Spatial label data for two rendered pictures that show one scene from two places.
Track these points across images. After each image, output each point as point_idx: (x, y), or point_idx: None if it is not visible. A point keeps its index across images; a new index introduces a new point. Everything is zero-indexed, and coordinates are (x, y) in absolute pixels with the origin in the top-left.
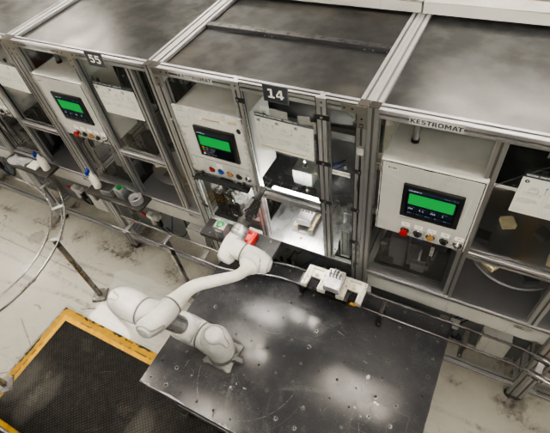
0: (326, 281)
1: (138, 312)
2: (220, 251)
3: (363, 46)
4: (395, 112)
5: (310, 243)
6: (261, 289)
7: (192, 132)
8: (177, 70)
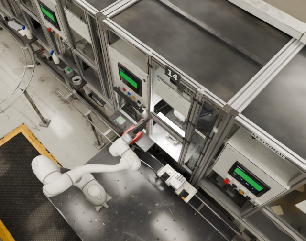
0: (172, 180)
1: (46, 180)
2: (111, 147)
3: (246, 55)
4: (245, 125)
5: (172, 150)
6: None
7: (116, 65)
8: (115, 29)
